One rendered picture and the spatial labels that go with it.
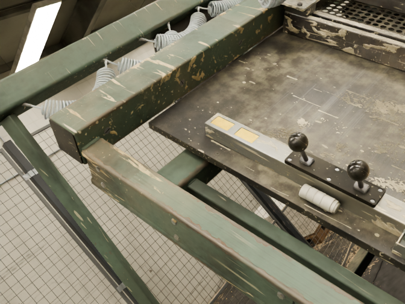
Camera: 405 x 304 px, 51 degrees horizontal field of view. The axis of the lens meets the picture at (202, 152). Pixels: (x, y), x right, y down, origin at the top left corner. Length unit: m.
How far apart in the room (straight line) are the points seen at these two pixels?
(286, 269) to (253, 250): 0.06
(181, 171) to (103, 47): 0.71
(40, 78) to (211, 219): 0.87
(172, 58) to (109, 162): 0.36
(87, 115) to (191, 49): 0.35
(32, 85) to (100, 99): 0.47
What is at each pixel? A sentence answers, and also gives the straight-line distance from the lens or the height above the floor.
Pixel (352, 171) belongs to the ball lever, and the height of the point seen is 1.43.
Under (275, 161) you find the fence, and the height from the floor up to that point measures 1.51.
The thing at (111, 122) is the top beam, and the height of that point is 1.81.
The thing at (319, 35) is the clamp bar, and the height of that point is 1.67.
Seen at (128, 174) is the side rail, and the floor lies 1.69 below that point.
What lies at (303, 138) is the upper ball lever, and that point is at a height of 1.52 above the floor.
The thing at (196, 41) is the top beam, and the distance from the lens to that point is 1.22.
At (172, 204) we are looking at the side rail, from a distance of 0.83.
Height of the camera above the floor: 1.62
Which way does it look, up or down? level
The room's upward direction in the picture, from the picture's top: 40 degrees counter-clockwise
